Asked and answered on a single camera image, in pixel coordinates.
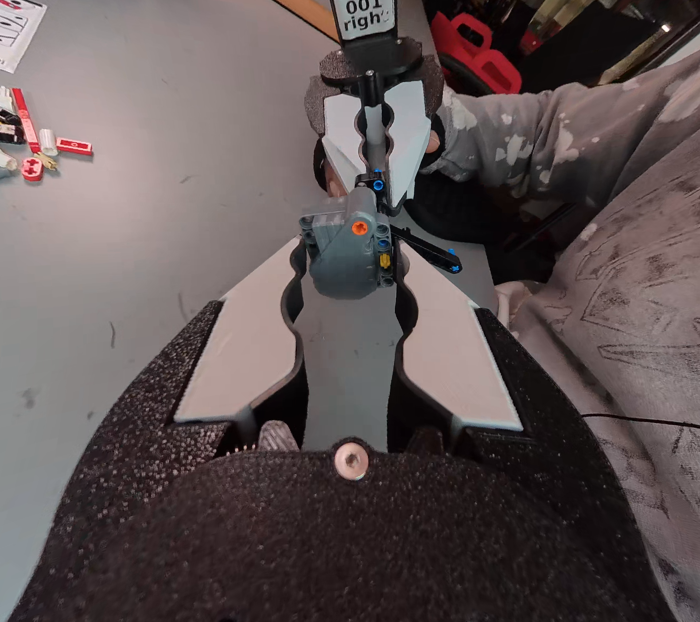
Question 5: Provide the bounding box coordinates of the white sticker sheet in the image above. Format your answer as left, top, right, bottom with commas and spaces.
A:
0, 0, 47, 73

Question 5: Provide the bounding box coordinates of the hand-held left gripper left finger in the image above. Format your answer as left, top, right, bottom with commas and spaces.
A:
174, 237, 306, 424

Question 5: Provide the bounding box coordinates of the thin black cable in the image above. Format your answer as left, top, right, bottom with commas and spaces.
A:
580, 413, 700, 427

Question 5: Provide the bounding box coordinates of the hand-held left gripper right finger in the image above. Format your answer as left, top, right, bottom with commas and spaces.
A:
394, 245, 524, 431

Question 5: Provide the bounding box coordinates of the person's right forearm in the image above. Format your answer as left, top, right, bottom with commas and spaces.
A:
435, 51, 700, 196

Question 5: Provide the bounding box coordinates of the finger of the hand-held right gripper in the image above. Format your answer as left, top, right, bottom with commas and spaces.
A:
383, 80, 434, 214
320, 95, 379, 196

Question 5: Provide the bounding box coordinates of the grey toy motor assembly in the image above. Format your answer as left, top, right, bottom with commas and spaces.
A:
300, 105, 463, 300

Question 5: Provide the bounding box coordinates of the pile of mixed toy bricks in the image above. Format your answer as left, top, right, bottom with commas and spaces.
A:
0, 86, 94, 183

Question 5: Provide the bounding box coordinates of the red plastic canister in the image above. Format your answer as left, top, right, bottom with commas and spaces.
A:
430, 12, 494, 66
475, 50, 523, 94

